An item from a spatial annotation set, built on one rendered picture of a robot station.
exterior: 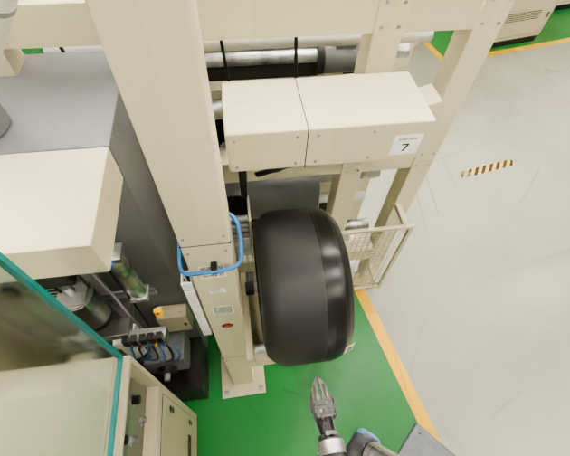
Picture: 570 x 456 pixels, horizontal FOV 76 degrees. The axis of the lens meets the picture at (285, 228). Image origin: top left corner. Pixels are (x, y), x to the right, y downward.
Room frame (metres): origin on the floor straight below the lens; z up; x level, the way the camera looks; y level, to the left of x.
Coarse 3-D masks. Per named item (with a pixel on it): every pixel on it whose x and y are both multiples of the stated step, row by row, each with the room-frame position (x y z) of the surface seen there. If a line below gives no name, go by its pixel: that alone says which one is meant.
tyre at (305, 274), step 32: (256, 224) 0.75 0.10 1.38; (288, 224) 0.71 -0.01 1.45; (320, 224) 0.71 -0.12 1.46; (256, 256) 0.62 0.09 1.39; (288, 256) 0.58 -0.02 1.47; (320, 256) 0.59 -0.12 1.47; (288, 288) 0.48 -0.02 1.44; (320, 288) 0.49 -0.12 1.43; (352, 288) 0.52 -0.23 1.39; (288, 320) 0.40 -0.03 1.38; (320, 320) 0.41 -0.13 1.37; (352, 320) 0.44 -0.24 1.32; (288, 352) 0.34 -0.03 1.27; (320, 352) 0.35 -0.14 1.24
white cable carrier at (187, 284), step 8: (184, 280) 0.49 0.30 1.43; (192, 280) 0.50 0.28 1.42; (184, 288) 0.48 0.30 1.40; (192, 288) 0.48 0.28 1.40; (192, 296) 0.48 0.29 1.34; (192, 304) 0.48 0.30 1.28; (200, 304) 0.49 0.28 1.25; (200, 312) 0.48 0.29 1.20; (200, 320) 0.48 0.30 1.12; (208, 320) 0.50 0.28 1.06; (208, 328) 0.48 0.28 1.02
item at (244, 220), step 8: (232, 200) 1.02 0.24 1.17; (240, 200) 1.03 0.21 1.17; (248, 200) 1.01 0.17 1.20; (232, 208) 1.02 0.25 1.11; (240, 208) 1.03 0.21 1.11; (248, 208) 0.96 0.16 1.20; (240, 216) 0.92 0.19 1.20; (248, 216) 0.93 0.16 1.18; (232, 224) 0.90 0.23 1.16; (248, 224) 1.03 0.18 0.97; (232, 232) 0.89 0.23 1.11; (248, 232) 0.92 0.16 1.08; (248, 240) 0.91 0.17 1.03; (248, 248) 0.91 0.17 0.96
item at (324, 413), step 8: (320, 400) 0.23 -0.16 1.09; (328, 400) 0.23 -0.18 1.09; (320, 408) 0.21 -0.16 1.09; (328, 408) 0.21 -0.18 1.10; (336, 408) 0.21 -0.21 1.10; (320, 416) 0.18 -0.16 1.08; (328, 416) 0.18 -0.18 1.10; (328, 424) 0.16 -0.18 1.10; (328, 432) 0.13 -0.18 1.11; (336, 432) 0.14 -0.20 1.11; (320, 440) 0.12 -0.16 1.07
